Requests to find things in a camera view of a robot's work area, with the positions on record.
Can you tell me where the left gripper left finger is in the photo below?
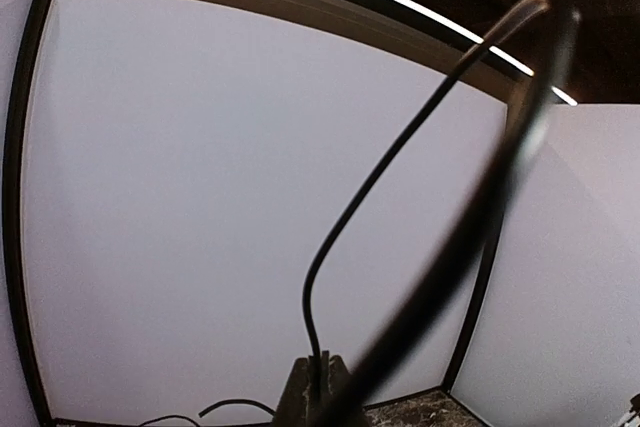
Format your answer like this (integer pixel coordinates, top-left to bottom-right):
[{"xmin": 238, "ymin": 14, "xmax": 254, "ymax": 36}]
[{"xmin": 272, "ymin": 356, "xmax": 320, "ymax": 427}]

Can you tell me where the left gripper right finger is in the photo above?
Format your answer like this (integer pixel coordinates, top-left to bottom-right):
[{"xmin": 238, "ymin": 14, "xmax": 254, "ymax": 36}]
[{"xmin": 317, "ymin": 351, "xmax": 370, "ymax": 427}]

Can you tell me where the thin black cable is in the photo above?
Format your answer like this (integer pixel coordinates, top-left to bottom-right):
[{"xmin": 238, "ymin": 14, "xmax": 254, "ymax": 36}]
[{"xmin": 139, "ymin": 0, "xmax": 584, "ymax": 427}]

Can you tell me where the right black frame post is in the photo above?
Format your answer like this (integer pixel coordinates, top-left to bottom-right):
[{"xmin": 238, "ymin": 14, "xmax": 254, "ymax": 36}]
[{"xmin": 442, "ymin": 81, "xmax": 531, "ymax": 398}]

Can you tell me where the black frame post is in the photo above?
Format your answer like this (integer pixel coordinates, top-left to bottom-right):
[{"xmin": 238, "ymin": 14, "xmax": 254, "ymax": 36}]
[
  {"xmin": 1, "ymin": 0, "xmax": 56, "ymax": 426},
  {"xmin": 442, "ymin": 81, "xmax": 531, "ymax": 398}
]

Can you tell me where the left black frame post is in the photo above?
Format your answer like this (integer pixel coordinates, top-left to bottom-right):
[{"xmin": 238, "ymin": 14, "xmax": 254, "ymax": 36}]
[{"xmin": 1, "ymin": 0, "xmax": 56, "ymax": 426}]

